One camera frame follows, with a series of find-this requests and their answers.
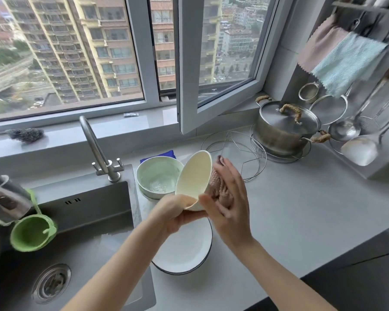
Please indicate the person's right hand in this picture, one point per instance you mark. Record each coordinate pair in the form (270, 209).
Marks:
(236, 220)

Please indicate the person's left hand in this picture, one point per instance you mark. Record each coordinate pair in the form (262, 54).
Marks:
(171, 213)

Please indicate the pale green bowl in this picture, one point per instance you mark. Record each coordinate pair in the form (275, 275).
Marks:
(155, 176)
(149, 196)

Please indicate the pink dish cloth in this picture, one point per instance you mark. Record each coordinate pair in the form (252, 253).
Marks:
(218, 187)

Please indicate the small white bowl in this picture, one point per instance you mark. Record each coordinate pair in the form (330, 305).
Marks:
(191, 178)

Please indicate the person's left forearm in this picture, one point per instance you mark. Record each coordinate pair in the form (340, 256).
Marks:
(123, 275)

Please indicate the person's right forearm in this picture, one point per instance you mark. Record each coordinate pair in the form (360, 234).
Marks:
(285, 281)

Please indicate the dark pull-down kitchen faucet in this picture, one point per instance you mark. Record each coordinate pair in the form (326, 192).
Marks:
(6, 200)

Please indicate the stainless steel sink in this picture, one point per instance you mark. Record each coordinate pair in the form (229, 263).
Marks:
(94, 239)

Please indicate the stainless steel pot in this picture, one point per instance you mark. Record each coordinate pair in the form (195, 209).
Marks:
(278, 139)

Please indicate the small grey sachet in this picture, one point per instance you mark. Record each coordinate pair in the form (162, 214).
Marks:
(131, 114)

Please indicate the small steel drinking faucet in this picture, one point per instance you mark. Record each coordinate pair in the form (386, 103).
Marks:
(90, 139)

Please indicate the steel pot lid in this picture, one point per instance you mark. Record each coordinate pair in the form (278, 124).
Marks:
(278, 116)

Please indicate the grey base cabinet round knob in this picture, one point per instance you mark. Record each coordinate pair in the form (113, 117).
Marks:
(359, 281)

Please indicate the sink drain strainer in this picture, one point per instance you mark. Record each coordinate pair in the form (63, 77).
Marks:
(50, 283)

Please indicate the green silicone cup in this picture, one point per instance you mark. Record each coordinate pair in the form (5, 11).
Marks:
(32, 234)

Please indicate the medium steel mesh strainer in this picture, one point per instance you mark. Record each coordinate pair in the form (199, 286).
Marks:
(329, 110)

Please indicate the open grey window sash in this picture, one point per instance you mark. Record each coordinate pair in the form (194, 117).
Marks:
(186, 61)

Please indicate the steel wool scrubber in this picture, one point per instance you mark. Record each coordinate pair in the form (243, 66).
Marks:
(26, 135)

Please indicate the yellow apartment building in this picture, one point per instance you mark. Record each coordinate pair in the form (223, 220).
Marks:
(84, 45)

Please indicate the light blue fluffy cloth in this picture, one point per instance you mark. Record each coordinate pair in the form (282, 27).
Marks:
(347, 64)

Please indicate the pink zigzag-edged cloth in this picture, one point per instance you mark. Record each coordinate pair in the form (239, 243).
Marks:
(321, 45)

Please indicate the grey window frame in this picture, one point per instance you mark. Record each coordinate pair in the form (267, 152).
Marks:
(142, 61)

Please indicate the dark wall spice rack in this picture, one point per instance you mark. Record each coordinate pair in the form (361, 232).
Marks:
(366, 8)

